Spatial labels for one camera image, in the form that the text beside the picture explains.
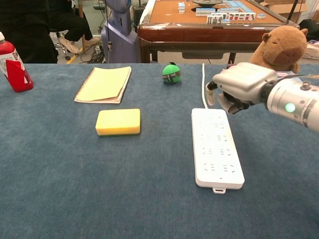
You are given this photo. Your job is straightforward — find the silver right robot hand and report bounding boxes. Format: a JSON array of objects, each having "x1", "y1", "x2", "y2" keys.
[{"x1": 204, "y1": 62, "x2": 278, "y2": 115}]

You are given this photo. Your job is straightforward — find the white power strip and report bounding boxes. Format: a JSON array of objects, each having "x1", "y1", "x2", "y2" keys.
[{"x1": 191, "y1": 108, "x2": 245, "y2": 194}]

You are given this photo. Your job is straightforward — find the brown capybara plush toy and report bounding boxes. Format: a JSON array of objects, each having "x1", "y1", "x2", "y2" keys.
[{"x1": 249, "y1": 25, "x2": 309, "y2": 74}]

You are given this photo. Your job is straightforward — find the face-up mahjong tile row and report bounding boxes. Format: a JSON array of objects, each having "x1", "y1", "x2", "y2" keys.
[{"x1": 206, "y1": 12, "x2": 257, "y2": 25}]

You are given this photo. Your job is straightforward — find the wooden mahjong table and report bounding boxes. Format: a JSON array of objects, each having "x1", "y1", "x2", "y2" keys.
[{"x1": 137, "y1": 0, "x2": 300, "y2": 64}]

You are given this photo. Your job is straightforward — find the green ball with black band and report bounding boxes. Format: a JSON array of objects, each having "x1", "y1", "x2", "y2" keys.
[{"x1": 162, "y1": 62, "x2": 181, "y2": 85}]

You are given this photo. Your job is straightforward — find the white plastic basket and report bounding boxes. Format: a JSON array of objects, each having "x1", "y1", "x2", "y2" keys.
[{"x1": 303, "y1": 40, "x2": 319, "y2": 60}]

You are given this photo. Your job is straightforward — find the blue-backed mahjong tile row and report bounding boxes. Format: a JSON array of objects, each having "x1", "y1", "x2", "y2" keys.
[{"x1": 195, "y1": 7, "x2": 216, "y2": 16}]

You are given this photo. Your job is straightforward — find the cardboard box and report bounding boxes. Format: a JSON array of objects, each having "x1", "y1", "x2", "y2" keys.
[{"x1": 259, "y1": 0, "x2": 309, "y2": 14}]

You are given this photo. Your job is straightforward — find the black bag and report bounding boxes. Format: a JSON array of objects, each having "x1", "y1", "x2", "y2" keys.
[{"x1": 298, "y1": 19, "x2": 319, "y2": 42}]

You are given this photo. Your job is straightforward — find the blue tablecloth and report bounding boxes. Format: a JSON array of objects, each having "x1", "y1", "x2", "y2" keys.
[{"x1": 0, "y1": 63, "x2": 319, "y2": 239}]

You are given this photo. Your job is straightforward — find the purple-blue machine stand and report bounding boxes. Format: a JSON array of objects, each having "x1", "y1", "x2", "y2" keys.
[{"x1": 101, "y1": 0, "x2": 142, "y2": 64}]

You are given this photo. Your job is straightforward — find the yellow sponge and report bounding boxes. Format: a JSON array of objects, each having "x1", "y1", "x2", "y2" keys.
[{"x1": 95, "y1": 108, "x2": 141, "y2": 136}]

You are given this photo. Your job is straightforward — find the yellow spiral notebook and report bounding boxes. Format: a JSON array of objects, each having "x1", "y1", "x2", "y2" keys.
[{"x1": 74, "y1": 66, "x2": 132, "y2": 105}]

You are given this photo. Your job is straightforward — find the seated person in black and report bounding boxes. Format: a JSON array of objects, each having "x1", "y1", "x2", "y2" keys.
[{"x1": 47, "y1": 0, "x2": 101, "y2": 55}]

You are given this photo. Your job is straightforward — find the black chrome swivel stool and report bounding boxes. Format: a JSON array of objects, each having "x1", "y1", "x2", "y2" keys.
[{"x1": 49, "y1": 27, "x2": 73, "y2": 61}]

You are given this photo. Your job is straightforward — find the standing person in black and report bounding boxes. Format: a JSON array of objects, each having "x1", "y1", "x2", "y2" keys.
[{"x1": 0, "y1": 0, "x2": 58, "y2": 64}]

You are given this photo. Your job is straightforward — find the red bottle with white cap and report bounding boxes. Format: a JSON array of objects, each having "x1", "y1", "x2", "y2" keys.
[{"x1": 0, "y1": 31, "x2": 34, "y2": 93}]

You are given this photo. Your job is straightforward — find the white cable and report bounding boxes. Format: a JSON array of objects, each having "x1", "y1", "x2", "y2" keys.
[{"x1": 201, "y1": 63, "x2": 209, "y2": 110}]

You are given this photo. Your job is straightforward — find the black floor cable bundle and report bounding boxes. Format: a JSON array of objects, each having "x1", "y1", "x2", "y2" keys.
[{"x1": 79, "y1": 42, "x2": 108, "y2": 64}]

